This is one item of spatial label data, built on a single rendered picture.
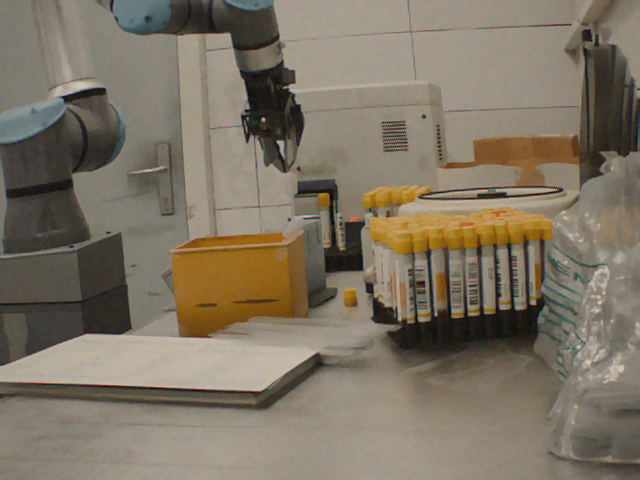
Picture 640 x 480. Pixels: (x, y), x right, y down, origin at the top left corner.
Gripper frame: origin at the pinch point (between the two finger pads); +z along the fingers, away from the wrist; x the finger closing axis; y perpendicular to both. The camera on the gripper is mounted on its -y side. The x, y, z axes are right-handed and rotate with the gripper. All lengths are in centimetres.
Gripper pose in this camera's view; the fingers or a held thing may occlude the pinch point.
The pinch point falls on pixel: (285, 163)
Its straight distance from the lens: 175.1
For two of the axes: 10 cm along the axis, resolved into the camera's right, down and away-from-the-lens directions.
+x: 9.8, -0.5, -1.9
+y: -1.2, 5.9, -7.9
